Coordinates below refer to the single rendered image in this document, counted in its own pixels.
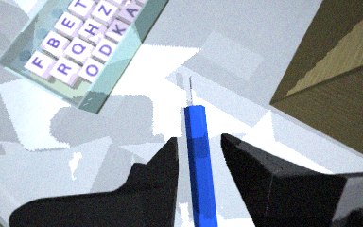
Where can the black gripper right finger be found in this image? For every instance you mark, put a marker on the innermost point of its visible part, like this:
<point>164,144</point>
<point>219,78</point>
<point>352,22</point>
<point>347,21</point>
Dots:
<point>279,193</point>

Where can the blue stylus with white tip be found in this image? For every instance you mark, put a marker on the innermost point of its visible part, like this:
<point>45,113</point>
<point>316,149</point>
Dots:
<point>199,159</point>

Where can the keyboard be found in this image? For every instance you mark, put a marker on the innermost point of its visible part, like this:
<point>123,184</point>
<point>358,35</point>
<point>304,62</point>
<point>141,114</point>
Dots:
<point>78,50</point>

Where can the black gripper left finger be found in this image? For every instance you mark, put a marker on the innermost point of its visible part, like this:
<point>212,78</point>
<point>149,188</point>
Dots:
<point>147,199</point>

